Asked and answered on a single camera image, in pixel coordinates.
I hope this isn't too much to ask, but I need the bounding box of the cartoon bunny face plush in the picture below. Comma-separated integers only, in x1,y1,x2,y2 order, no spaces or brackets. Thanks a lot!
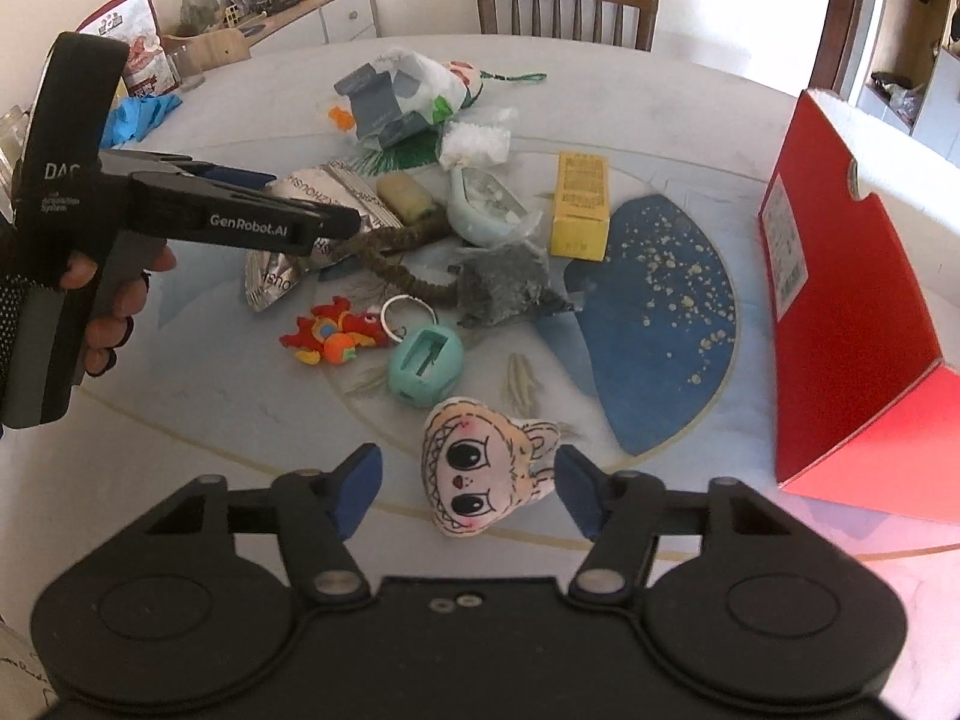
421,397,562,538

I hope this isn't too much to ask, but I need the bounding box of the silver foil snack bag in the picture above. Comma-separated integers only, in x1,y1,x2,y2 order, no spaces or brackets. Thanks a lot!
244,160,404,312

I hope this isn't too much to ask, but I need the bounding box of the teal plastic pencil sharpener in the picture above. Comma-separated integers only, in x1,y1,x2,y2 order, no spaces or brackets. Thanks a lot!
387,323,466,410

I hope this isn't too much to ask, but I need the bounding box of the red dragon plush toy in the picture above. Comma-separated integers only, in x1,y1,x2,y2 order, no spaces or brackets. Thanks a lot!
278,296,391,366

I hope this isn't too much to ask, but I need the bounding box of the yellowish oblong soft pouch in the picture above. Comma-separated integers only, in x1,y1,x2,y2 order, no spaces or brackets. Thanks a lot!
374,171,436,226

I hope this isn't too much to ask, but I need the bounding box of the yellow cardboard box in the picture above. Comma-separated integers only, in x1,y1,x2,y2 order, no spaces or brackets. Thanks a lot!
550,151,612,262

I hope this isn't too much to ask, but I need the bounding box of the left hand on grip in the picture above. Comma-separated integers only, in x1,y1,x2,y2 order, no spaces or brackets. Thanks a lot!
53,238,178,377

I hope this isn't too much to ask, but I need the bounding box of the blue cloth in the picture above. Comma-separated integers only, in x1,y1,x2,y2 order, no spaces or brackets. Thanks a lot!
99,94,182,148

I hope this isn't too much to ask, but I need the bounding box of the red white snack bag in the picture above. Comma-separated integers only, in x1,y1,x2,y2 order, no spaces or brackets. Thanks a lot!
78,0,179,96

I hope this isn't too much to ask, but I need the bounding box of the white printed plastic bag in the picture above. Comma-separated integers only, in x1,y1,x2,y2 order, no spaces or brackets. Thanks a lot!
334,49,467,149

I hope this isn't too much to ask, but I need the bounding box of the white sideboard wooden top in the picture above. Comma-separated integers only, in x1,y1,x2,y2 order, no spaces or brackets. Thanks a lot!
161,0,379,71

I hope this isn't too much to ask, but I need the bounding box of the grey crumpled packet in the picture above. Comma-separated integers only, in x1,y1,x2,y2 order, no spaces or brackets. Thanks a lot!
448,241,574,330

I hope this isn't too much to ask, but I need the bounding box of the white crumpled tissue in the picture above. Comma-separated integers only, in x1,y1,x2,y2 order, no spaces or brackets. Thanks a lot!
438,106,519,171

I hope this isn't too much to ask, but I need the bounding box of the red cardboard shoe box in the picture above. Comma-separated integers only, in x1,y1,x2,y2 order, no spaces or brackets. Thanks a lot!
758,91,958,523

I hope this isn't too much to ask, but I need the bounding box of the brown wooden chair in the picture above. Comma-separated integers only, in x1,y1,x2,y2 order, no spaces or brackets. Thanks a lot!
477,0,659,52

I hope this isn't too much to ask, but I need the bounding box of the dark brown door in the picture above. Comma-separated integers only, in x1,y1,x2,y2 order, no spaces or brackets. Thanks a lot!
807,0,864,93

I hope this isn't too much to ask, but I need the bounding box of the brown braided rope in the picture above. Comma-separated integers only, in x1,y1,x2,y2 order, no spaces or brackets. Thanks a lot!
328,208,464,309

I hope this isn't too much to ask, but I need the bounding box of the metal key ring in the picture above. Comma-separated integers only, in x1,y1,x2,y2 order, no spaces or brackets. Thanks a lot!
379,292,438,343

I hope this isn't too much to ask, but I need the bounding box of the colourful sachet with green cord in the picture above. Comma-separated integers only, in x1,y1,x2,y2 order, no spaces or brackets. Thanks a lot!
443,60,547,109

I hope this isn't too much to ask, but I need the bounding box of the white wall cabinet unit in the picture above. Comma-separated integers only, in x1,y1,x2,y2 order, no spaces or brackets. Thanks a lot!
853,0,958,164

